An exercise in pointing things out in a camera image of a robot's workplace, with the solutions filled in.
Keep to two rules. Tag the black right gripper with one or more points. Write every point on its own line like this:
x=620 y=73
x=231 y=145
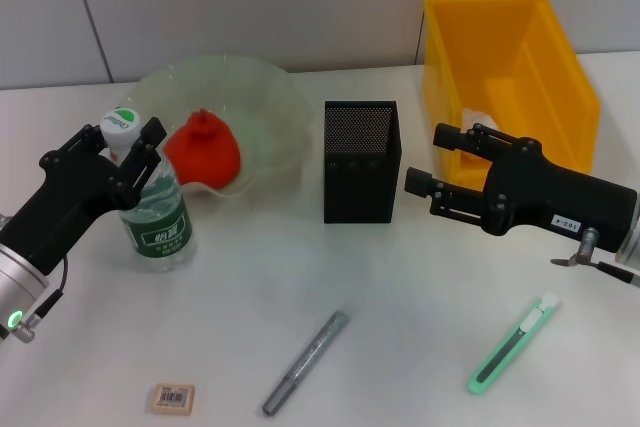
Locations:
x=560 y=197

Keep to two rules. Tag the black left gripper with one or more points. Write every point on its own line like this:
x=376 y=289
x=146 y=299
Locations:
x=70 y=197

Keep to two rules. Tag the white paper ball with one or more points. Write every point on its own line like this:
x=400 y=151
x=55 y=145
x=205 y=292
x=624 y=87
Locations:
x=477 y=117

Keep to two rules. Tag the clear green-label water bottle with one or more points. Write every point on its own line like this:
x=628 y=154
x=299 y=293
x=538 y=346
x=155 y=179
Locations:
x=160 y=237

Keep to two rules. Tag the black mesh pen holder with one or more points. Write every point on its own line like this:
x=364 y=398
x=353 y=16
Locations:
x=360 y=187

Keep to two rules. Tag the wavy clear glass fruit plate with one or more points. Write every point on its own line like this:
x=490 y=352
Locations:
x=260 y=97

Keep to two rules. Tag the mint green utility knife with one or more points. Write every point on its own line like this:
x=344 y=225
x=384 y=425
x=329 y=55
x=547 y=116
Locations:
x=505 y=352

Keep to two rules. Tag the grey marker pen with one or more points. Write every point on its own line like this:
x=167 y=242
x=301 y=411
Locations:
x=310 y=359

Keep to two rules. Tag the beige eraser with barcode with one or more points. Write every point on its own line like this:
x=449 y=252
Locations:
x=172 y=399

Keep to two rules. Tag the yellow plastic storage bin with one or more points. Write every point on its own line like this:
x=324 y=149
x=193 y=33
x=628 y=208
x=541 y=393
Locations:
x=525 y=47

